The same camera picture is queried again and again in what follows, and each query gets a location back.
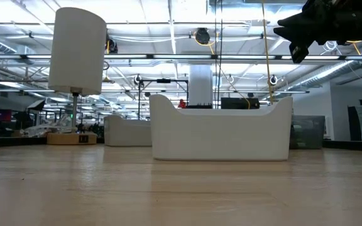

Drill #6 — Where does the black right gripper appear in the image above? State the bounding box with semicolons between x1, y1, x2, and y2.
273;0;358;63

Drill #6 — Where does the black background screen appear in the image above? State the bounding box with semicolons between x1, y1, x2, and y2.
221;97;260;110

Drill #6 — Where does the black ceiling-hung device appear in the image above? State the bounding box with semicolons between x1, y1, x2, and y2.
195;27;211;45

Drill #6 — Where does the clear container with green item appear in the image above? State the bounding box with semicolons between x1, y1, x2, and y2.
289;115;326;150

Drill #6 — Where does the white building pillar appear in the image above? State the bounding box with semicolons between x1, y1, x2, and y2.
189;65;214;107

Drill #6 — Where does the white plastic bin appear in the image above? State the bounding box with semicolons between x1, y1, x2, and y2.
149;94;294;162

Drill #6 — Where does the light grey plastic bin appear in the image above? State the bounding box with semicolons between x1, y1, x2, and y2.
104;114;153;148

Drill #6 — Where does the white table lamp wooden base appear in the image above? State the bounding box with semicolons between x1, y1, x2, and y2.
47;6;107;146

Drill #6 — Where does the yellow cable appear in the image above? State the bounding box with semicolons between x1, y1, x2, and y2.
261;0;273;106

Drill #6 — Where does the black cable with coil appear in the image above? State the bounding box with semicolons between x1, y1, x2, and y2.
214;0;223;109

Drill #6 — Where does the black metal stand frame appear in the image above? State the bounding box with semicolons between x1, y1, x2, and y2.
138;78;190;121

